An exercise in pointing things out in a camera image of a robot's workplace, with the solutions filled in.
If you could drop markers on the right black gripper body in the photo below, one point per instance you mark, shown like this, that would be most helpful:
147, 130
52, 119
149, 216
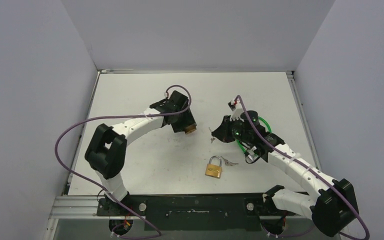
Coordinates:
227, 129

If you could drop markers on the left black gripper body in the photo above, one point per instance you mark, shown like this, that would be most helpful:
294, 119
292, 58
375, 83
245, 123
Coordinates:
183, 119

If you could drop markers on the brass padlock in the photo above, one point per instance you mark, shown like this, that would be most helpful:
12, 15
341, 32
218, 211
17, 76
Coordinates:
214, 167
190, 129

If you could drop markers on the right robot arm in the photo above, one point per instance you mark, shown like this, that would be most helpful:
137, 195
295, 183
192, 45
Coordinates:
330, 203

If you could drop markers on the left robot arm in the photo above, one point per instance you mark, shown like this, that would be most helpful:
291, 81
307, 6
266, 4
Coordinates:
107, 148

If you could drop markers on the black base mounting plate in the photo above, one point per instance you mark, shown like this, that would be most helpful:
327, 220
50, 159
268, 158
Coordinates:
205, 212

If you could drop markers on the green cable lock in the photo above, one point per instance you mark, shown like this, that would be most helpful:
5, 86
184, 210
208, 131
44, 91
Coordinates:
268, 128

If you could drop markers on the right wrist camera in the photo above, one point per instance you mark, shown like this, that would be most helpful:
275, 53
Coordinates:
235, 106

